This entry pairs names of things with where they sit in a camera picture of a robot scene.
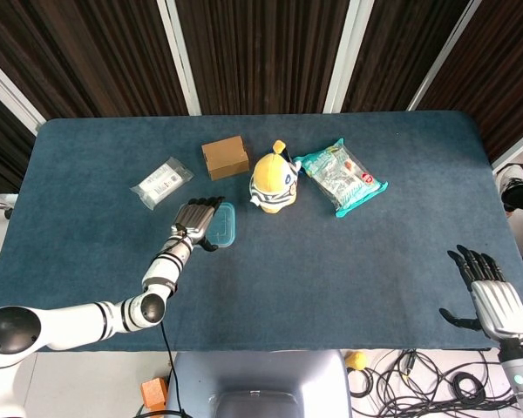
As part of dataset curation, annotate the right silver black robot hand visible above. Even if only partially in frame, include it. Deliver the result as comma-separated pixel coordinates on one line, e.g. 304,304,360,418
438,244,523,340

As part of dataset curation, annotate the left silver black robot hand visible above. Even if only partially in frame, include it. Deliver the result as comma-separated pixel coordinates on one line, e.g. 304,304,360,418
170,196,226,254

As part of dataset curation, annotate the teal container lid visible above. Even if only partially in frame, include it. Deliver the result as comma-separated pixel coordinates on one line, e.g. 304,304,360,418
204,201,238,251

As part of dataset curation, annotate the brown cardboard box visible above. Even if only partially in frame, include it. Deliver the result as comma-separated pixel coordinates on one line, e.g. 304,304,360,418
200,135,251,181

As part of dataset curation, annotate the clear packet with white label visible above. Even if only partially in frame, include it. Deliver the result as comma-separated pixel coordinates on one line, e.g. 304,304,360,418
129,157,195,212

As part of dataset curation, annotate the yellow plush toy striped shirt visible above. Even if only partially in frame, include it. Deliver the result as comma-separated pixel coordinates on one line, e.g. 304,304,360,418
248,139,303,214

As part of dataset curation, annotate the blue table cloth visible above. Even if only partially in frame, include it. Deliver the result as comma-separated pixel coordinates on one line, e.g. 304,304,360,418
0,110,523,353

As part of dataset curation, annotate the white sneaker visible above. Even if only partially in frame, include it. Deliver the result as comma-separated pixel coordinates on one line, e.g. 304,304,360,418
496,165,523,199

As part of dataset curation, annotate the teal snack bag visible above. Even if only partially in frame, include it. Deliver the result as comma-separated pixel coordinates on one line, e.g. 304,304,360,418
292,138,390,219

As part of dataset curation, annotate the yellow ball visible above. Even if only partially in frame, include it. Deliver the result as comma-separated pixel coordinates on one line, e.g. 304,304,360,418
344,350,370,372

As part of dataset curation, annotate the grey robot torso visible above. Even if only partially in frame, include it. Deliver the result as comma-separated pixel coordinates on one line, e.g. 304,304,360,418
164,350,354,418

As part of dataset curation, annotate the orange block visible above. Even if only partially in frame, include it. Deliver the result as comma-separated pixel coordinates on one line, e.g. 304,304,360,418
139,376,170,410

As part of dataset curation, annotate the black floor cable bundle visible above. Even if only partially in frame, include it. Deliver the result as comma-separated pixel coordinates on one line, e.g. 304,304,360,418
348,347,522,418

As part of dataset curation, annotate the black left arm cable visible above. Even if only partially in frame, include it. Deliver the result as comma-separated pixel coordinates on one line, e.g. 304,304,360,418
158,320,189,418

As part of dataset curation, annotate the white screen frame post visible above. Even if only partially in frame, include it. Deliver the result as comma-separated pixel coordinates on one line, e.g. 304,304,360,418
407,0,483,112
491,138,523,173
156,0,202,117
323,0,363,114
0,47,48,134

